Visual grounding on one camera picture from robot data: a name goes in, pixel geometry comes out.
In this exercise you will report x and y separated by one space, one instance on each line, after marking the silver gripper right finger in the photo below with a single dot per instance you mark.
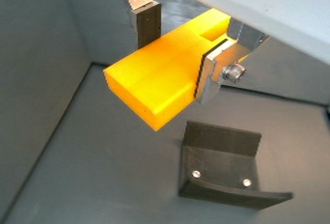
221 61

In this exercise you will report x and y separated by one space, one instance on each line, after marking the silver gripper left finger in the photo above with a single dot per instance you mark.
146 19

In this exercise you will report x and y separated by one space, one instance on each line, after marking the yellow double-square peg object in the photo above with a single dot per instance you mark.
155 79

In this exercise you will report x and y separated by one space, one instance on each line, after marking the black curved holder stand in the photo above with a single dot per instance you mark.
218 167

